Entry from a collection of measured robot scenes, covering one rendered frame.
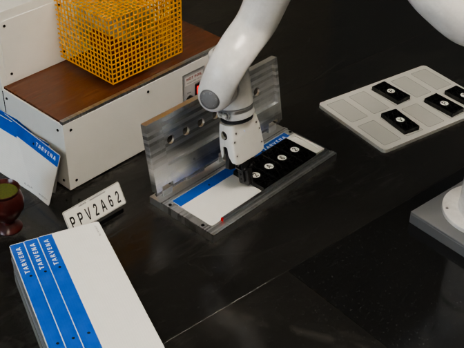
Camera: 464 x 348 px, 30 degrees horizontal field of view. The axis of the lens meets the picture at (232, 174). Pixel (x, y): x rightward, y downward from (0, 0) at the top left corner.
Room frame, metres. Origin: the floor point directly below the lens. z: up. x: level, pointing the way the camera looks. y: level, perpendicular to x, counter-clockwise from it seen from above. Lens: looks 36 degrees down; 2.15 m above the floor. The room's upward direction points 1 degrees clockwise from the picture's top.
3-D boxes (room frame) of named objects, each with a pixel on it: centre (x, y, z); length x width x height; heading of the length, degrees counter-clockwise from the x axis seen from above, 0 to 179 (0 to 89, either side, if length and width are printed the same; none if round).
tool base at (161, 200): (1.68, -0.03, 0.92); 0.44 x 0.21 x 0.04; 137
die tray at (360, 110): (2.02, -0.47, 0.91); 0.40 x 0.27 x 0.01; 125
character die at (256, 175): (1.66, -0.06, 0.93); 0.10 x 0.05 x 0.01; 47
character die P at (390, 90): (2.08, -0.44, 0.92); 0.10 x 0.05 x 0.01; 39
